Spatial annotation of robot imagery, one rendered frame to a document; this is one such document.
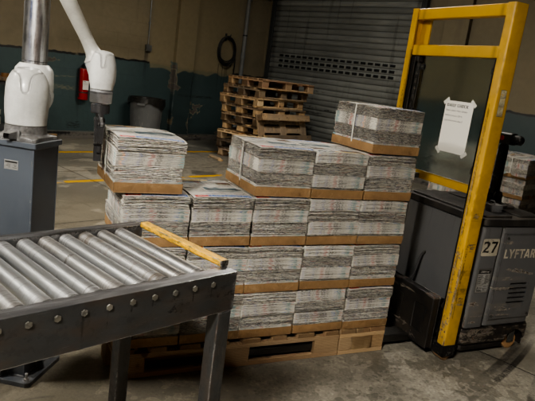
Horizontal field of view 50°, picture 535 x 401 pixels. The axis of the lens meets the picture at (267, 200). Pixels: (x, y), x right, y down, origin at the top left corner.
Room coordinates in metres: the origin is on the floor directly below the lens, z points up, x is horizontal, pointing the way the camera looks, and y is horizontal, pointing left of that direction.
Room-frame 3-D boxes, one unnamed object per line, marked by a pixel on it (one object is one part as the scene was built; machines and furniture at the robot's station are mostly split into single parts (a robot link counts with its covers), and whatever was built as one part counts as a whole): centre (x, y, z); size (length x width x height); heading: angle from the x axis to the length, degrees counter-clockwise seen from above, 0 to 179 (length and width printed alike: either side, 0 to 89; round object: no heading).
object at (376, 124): (2.97, -0.51, 0.65); 0.39 x 0.30 x 1.29; 27
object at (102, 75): (2.35, 0.73, 1.30); 0.13 x 0.11 x 0.16; 17
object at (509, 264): (3.33, -1.23, 0.40); 0.69 x 0.55 x 0.80; 27
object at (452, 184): (3.18, -0.93, 0.92); 0.57 x 0.01 x 0.05; 27
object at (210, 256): (1.75, 0.26, 0.81); 0.43 x 0.03 x 0.02; 47
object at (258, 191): (2.71, 0.02, 0.86); 0.38 x 0.29 x 0.04; 26
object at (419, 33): (3.46, -0.75, 0.97); 0.09 x 0.09 x 1.75; 27
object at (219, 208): (2.64, 0.14, 0.42); 1.17 x 0.39 x 0.83; 117
